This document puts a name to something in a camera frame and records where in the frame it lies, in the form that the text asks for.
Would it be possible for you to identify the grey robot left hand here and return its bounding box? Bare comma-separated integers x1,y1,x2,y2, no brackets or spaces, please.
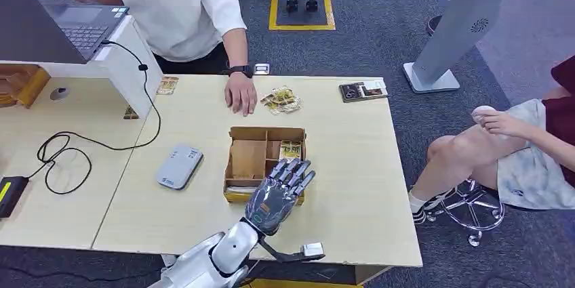
242,158,317,237

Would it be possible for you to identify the person's hand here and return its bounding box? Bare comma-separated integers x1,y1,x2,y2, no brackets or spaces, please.
471,108,523,140

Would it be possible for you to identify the person's left hand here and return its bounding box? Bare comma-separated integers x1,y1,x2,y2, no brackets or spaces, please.
224,75,259,118

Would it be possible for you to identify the white round object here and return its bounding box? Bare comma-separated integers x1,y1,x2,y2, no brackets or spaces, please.
471,104,498,123

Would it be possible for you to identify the black wristwatch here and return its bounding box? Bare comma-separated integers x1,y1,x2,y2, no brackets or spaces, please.
224,64,255,80

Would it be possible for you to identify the person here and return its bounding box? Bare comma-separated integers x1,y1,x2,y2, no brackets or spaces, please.
45,0,259,118
408,54,575,227

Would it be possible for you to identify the wooden card box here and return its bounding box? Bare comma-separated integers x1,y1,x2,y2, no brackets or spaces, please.
223,125,308,206

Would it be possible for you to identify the dark grey laptop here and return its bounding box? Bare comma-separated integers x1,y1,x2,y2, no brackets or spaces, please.
0,0,131,65

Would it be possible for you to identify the white desk riser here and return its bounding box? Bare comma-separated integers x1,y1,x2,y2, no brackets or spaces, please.
0,15,164,120

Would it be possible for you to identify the yellow floor tape square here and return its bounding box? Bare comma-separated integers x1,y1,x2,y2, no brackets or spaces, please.
241,278,363,288
269,0,337,32

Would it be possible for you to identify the grey flat device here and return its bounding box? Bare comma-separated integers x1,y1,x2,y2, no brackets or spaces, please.
155,143,205,191

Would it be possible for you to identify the brown wooden crate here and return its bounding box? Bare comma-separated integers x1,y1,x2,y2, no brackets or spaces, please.
0,63,52,110

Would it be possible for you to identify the dark card tray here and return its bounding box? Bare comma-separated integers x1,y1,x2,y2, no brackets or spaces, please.
338,80,390,104

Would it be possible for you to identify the grey kiosk stand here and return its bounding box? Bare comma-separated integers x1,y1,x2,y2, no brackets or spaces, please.
403,0,509,95

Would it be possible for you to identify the black round floor base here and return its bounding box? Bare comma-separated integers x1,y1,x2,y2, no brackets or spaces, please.
426,14,444,37

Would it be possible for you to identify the black power adapter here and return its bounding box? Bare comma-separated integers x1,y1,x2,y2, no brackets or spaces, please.
0,176,31,220

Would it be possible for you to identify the black camera bracket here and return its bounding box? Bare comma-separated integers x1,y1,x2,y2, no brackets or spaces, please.
258,237,315,264

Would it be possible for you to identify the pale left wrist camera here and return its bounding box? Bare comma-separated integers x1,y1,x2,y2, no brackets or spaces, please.
300,241,325,260

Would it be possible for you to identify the black power cable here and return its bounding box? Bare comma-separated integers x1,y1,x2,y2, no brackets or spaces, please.
26,39,162,197

